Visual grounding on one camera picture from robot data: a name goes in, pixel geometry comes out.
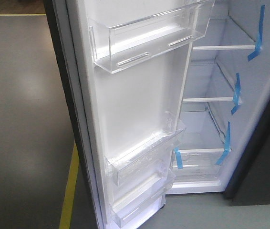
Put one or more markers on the fridge door with bins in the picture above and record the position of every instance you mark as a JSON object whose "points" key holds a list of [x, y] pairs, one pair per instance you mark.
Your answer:
{"points": [[112, 112]]}

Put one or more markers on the dark grey fridge unit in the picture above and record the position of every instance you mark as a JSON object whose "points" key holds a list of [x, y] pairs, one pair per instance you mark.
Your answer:
{"points": [[250, 183]]}

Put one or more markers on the clear middle door bin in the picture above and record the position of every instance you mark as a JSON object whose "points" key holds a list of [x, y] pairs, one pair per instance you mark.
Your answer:
{"points": [[143, 154]]}

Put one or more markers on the clear door bin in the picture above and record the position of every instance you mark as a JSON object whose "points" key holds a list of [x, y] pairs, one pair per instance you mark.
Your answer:
{"points": [[124, 33], [131, 204], [143, 154]]}

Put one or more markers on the blue tape strip left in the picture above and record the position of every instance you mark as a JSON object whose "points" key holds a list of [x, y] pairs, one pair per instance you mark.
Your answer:
{"points": [[178, 158]]}

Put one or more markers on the blue tape strip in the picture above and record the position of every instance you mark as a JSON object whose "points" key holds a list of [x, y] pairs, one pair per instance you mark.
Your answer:
{"points": [[236, 96], [178, 158], [259, 41], [226, 150]]}

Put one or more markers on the clear upper door bin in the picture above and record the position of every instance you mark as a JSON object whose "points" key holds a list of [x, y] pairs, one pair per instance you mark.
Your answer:
{"points": [[124, 33]]}

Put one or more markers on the clear crisper drawer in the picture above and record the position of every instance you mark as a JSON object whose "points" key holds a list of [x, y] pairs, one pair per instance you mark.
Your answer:
{"points": [[197, 165]]}

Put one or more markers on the clear lower door bin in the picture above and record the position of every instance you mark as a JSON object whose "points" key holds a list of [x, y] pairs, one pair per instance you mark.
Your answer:
{"points": [[131, 204]]}

